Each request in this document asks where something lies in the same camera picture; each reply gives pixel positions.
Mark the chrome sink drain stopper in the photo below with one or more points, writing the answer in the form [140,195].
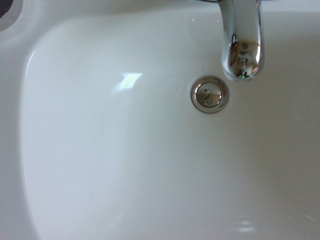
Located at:
[209,95]

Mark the white ceramic sink basin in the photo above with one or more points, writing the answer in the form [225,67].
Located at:
[100,140]

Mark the chrome faucet spout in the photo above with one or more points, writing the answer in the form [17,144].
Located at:
[243,37]

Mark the dark round object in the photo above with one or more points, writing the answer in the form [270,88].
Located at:
[4,7]

